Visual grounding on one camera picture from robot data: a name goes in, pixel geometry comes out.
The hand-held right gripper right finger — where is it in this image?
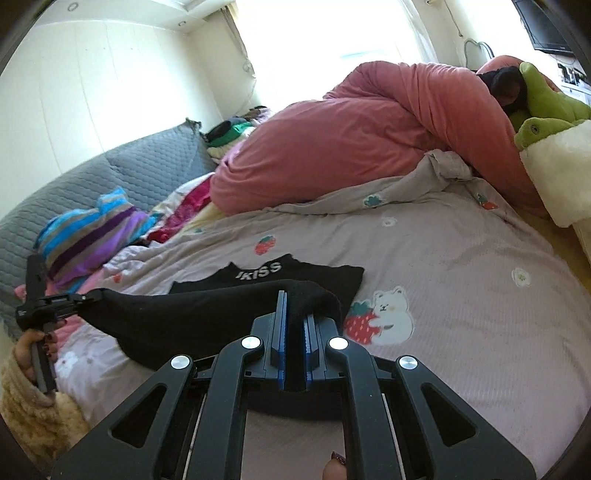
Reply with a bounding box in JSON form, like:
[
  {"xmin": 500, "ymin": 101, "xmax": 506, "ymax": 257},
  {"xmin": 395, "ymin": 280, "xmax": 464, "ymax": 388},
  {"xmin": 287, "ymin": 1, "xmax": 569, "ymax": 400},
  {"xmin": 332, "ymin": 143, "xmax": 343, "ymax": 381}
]
[{"xmin": 303, "ymin": 313, "xmax": 537, "ymax": 480}]

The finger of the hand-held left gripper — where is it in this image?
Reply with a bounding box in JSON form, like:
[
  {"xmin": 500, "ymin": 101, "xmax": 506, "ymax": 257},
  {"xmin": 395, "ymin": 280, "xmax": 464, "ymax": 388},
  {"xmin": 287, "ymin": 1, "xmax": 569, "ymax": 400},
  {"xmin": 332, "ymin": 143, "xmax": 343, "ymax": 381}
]
[{"xmin": 69, "ymin": 288, "xmax": 110, "ymax": 319}]

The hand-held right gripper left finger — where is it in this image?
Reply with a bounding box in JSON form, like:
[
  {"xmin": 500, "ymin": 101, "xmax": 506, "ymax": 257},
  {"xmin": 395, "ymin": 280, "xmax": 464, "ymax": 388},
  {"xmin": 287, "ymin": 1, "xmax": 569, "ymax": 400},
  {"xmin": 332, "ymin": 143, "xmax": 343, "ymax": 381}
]
[{"xmin": 51, "ymin": 291, "xmax": 290, "ymax": 480}]

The black t-shirt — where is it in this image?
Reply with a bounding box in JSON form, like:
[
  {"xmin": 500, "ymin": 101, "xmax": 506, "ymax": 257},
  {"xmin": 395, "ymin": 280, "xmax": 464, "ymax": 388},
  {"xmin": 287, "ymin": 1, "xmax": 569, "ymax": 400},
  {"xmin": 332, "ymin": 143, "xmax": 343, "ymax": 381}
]
[{"xmin": 78, "ymin": 253, "xmax": 365, "ymax": 423}]

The person's left forearm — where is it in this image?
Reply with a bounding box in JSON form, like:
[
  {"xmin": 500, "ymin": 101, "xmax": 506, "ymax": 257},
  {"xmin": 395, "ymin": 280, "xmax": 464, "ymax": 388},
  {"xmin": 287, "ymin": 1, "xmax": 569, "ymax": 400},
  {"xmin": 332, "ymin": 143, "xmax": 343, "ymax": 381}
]
[{"xmin": 0, "ymin": 345, "xmax": 89, "ymax": 468}]

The pile of folded clothes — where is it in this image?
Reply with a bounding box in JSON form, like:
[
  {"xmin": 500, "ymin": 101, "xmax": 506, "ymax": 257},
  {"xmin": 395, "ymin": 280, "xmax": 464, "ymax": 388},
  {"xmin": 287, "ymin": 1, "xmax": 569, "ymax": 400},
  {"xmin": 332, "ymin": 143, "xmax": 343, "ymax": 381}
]
[{"xmin": 203, "ymin": 106, "xmax": 274, "ymax": 161}]

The person's left hand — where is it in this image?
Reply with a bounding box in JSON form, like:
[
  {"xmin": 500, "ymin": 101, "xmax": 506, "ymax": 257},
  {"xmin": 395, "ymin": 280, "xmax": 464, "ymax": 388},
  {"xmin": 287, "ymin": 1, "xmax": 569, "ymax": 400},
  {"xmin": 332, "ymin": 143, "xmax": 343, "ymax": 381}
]
[{"xmin": 14, "ymin": 318, "xmax": 64, "ymax": 384}]

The person's right hand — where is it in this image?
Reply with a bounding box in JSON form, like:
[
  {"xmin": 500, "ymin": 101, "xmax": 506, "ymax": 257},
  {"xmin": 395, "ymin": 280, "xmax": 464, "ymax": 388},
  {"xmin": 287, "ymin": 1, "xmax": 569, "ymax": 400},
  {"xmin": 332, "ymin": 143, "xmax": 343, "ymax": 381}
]
[{"xmin": 322, "ymin": 451, "xmax": 350, "ymax": 480}]

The striped blue purple cloth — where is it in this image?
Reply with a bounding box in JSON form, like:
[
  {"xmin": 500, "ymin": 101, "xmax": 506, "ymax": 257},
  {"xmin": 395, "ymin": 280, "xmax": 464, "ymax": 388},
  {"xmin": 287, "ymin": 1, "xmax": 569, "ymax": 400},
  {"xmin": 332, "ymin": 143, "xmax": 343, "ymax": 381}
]
[{"xmin": 34, "ymin": 186, "xmax": 158, "ymax": 295}]

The grey quilted headboard cushion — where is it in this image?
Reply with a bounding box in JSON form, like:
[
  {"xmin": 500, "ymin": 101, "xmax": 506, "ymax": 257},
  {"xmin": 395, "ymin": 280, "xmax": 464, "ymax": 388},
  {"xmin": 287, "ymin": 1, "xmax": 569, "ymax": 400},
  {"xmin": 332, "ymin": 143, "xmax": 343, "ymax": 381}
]
[{"xmin": 0, "ymin": 119, "xmax": 219, "ymax": 330}]

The magenta floral cloth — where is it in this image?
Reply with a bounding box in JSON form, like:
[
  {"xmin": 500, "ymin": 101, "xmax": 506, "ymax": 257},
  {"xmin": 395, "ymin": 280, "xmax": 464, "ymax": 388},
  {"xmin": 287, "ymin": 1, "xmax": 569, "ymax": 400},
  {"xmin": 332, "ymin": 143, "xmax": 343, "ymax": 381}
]
[{"xmin": 147, "ymin": 178, "xmax": 219, "ymax": 245}]

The lilac strawberry print blanket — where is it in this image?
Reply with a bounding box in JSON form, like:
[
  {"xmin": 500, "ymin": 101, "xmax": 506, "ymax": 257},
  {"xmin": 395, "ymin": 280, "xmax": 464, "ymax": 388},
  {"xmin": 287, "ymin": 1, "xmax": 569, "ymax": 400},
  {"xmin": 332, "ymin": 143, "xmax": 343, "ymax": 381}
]
[{"xmin": 14, "ymin": 150, "xmax": 586, "ymax": 480}]

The pink duvet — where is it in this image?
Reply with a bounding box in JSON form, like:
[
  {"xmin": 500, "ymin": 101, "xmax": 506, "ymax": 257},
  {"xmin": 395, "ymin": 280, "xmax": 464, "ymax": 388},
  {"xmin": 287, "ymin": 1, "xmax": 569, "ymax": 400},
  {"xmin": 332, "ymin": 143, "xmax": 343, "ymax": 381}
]
[{"xmin": 209, "ymin": 54, "xmax": 557, "ymax": 219}]

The cream plush blanket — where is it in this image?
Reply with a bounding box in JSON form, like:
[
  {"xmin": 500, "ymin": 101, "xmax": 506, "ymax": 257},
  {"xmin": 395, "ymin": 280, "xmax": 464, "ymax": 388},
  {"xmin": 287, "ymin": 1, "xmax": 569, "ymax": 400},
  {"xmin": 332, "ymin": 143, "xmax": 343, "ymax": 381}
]
[{"xmin": 519, "ymin": 121, "xmax": 591, "ymax": 228}]

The dark fuzzy cloth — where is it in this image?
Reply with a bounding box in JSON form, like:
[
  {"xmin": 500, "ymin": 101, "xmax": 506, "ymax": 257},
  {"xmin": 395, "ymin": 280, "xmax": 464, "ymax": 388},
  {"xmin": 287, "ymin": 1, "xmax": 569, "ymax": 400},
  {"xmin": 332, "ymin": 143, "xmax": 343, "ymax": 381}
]
[{"xmin": 479, "ymin": 66, "xmax": 529, "ymax": 116}]

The green plush toy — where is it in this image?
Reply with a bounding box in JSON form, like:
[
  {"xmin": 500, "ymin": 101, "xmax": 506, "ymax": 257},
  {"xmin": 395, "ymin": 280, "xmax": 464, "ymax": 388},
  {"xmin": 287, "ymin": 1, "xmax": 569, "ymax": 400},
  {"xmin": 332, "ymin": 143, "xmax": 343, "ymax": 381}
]
[{"xmin": 508, "ymin": 61, "xmax": 591, "ymax": 151}]

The cluttered white shelf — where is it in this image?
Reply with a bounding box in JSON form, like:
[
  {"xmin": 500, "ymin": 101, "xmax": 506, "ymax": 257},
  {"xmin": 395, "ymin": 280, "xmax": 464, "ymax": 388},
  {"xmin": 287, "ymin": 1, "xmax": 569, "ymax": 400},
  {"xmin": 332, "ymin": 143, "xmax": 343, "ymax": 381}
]
[{"xmin": 556, "ymin": 58, "xmax": 591, "ymax": 99}]

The black flat screen monitor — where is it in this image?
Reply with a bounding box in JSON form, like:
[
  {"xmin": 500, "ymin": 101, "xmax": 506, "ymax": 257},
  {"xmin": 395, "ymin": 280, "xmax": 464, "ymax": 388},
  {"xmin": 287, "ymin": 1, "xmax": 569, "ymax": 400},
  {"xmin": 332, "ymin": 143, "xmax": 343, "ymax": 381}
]
[{"xmin": 512, "ymin": 0, "xmax": 576, "ymax": 55}]

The heart shaped wire chair back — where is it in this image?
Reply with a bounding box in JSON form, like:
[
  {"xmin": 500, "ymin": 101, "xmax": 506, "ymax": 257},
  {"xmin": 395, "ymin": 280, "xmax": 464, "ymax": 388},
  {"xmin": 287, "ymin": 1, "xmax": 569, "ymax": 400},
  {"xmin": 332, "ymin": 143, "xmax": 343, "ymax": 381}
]
[{"xmin": 463, "ymin": 39, "xmax": 496, "ymax": 71}]

